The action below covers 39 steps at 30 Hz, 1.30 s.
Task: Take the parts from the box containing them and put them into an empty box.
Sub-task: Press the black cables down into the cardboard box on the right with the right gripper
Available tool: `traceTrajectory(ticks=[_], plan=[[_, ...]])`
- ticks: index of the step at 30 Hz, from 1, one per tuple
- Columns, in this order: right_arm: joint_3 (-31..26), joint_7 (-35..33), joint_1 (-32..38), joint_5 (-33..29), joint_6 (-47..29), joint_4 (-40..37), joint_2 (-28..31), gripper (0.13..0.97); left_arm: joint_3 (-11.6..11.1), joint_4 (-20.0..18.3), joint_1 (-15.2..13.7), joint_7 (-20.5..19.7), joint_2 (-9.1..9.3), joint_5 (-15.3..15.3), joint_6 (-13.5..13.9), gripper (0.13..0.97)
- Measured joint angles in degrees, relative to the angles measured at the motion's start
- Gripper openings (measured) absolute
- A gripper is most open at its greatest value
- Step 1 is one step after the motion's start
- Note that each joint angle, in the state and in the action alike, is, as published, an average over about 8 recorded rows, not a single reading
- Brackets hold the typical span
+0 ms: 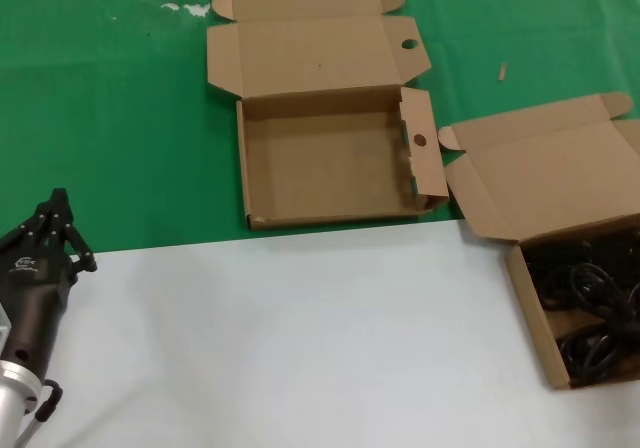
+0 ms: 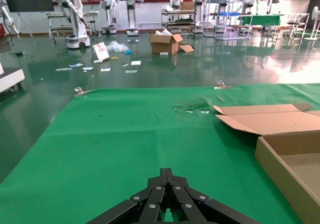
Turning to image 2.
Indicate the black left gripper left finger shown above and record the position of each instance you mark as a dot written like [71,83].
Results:
[152,201]

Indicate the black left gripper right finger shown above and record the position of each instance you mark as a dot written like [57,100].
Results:
[185,201]

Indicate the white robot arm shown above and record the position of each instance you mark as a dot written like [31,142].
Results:
[7,20]

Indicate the white robot arm on mobile base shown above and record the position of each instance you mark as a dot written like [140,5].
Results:
[77,34]

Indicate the open cardboard box with holes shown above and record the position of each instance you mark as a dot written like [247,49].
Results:
[275,124]

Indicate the green table cloth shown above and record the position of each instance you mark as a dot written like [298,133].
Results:
[100,146]

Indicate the small wooden stick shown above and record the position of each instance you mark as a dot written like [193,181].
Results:
[220,98]

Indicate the metal cloth clip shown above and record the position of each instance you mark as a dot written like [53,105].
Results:
[81,92]
[221,85]

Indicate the white paper sheet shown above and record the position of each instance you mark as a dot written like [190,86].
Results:
[63,69]
[76,65]
[131,71]
[105,69]
[88,68]

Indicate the white foam block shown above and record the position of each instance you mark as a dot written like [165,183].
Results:
[135,63]
[164,54]

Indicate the blue glove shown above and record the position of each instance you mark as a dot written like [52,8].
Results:
[128,52]

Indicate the large open cardboard carton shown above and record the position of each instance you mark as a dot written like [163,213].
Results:
[162,45]

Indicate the white and red carton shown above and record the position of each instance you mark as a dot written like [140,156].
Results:
[101,51]

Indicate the clear plastic bag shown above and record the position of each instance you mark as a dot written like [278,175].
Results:
[116,46]

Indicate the metal shelf cart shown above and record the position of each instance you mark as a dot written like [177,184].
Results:
[178,21]

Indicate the white cabinet on casters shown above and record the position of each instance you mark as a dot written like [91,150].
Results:
[10,80]

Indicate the white rack with blue tray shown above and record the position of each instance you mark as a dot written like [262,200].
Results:
[231,14]

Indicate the green covered table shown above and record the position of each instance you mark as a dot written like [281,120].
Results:
[260,20]

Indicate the white workbench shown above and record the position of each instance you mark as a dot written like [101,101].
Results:
[57,15]

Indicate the white standing fan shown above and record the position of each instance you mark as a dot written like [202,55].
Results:
[315,14]

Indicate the white frame table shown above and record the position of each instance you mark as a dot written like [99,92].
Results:
[297,15]

